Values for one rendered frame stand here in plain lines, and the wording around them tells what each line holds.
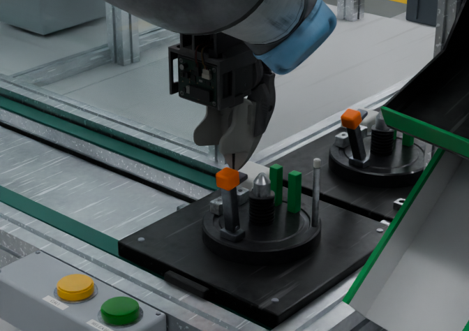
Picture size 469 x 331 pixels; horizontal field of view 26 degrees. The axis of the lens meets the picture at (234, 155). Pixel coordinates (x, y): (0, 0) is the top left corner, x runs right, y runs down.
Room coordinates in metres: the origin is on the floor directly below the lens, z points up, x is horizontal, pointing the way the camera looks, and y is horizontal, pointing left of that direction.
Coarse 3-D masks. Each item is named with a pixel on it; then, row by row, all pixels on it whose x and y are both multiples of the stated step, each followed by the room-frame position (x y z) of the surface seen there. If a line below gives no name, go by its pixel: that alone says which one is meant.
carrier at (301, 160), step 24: (384, 120) 1.23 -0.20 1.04; (312, 144) 1.31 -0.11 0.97; (336, 144) 1.26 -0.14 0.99; (384, 144) 1.23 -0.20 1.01; (408, 144) 1.26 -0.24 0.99; (288, 168) 1.23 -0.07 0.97; (312, 168) 1.23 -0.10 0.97; (336, 168) 1.21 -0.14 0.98; (360, 168) 1.19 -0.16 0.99; (384, 168) 1.19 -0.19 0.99; (408, 168) 1.19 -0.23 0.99; (312, 192) 1.17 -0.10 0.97; (336, 192) 1.16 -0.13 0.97; (360, 192) 1.16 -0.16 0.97; (384, 192) 1.16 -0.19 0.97; (408, 192) 1.16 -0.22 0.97; (384, 216) 1.10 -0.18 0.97
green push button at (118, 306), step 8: (120, 296) 0.91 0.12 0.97; (104, 304) 0.90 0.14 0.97; (112, 304) 0.90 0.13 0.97; (120, 304) 0.90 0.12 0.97; (128, 304) 0.90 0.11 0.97; (136, 304) 0.90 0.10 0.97; (104, 312) 0.89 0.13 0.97; (112, 312) 0.88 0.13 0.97; (120, 312) 0.88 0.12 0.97; (128, 312) 0.88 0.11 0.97; (136, 312) 0.89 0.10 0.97; (104, 320) 0.88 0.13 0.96; (112, 320) 0.88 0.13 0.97; (120, 320) 0.88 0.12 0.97; (128, 320) 0.88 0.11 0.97
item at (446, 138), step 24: (456, 24) 0.92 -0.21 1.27; (456, 48) 0.92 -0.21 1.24; (432, 72) 0.90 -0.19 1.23; (456, 72) 0.91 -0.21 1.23; (408, 96) 0.88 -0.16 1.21; (432, 96) 0.88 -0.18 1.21; (456, 96) 0.87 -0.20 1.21; (408, 120) 0.84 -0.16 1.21; (432, 120) 0.85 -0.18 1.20; (456, 120) 0.84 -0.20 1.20; (432, 144) 0.82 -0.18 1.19; (456, 144) 0.80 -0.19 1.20
